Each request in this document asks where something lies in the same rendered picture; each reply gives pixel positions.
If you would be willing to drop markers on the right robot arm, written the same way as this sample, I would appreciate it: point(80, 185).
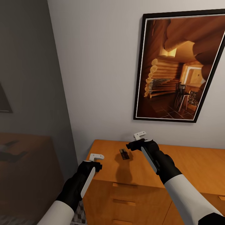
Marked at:
point(192, 206)

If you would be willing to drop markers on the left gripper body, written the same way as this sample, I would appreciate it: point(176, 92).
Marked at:
point(97, 166)

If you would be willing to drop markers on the picture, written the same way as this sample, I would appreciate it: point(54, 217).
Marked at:
point(179, 54)

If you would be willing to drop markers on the door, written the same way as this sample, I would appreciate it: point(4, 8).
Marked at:
point(37, 152)

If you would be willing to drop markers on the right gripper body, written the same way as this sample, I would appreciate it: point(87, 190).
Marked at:
point(134, 145)

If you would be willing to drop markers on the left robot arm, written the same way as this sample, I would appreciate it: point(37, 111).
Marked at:
point(64, 207)

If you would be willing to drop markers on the cabinet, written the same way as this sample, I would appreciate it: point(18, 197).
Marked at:
point(129, 192)

